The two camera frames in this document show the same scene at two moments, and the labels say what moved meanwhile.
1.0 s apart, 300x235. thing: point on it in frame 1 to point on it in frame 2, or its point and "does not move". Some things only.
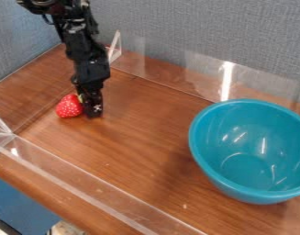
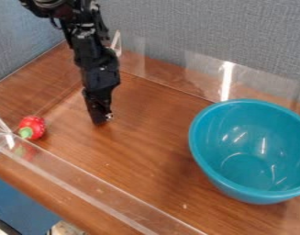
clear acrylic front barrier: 47,196 does not move
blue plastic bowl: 249,145 does not move
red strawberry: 70,106 to 31,128
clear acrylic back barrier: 218,66 does not move
